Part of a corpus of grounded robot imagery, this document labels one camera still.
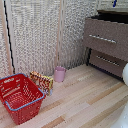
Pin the red plastic shopping basket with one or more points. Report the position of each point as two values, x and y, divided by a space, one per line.
20 100

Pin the pink plastic cup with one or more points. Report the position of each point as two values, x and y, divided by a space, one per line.
60 74

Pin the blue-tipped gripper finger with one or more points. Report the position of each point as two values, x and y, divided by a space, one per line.
114 3

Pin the beige woven folding screen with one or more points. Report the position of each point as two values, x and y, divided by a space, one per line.
30 36

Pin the brown wooden dresser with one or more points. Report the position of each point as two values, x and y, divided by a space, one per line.
108 50

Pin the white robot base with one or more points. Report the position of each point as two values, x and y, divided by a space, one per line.
121 120

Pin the red yellow snack package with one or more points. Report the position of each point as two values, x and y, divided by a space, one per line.
43 82

